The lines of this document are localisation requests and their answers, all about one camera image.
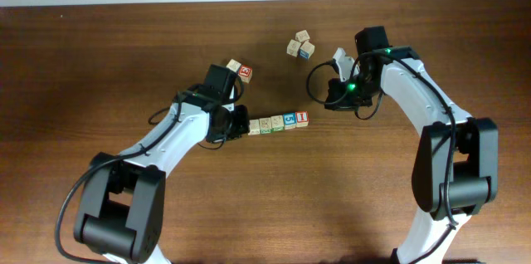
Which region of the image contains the wooden block rear plain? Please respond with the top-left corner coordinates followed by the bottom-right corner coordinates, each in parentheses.
top-left (295, 30), bottom-right (310, 43)

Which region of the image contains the wooden block red side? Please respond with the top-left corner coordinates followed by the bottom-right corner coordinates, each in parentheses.
top-left (286, 40), bottom-right (302, 57)

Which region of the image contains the wooden block blue side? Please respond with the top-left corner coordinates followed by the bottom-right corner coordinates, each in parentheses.
top-left (227, 59), bottom-right (241, 73)

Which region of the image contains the wooden block red I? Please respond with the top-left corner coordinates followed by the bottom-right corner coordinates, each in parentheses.
top-left (295, 111), bottom-right (309, 128)

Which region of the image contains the wooden block blue letter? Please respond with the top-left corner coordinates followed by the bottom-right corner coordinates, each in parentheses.
top-left (299, 41), bottom-right (315, 60)

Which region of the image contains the wooden block red E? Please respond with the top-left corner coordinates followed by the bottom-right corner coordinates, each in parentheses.
top-left (237, 65), bottom-right (253, 83)

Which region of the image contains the wooden block green N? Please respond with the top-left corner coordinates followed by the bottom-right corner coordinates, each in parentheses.
top-left (270, 115), bottom-right (285, 132)

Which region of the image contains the wooden block blue 5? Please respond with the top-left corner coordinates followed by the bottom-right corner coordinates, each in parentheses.
top-left (283, 113), bottom-right (297, 130)

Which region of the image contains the plain wooden picture block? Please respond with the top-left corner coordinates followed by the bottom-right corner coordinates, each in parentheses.
top-left (248, 120), bottom-right (261, 135)

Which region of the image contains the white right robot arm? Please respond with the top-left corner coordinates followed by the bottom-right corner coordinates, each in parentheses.
top-left (324, 26), bottom-right (499, 263)

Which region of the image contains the wooden block green R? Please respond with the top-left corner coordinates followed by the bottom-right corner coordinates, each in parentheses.
top-left (259, 117), bottom-right (273, 134)

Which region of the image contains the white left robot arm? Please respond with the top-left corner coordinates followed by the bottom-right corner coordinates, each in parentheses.
top-left (73, 65), bottom-right (249, 263)

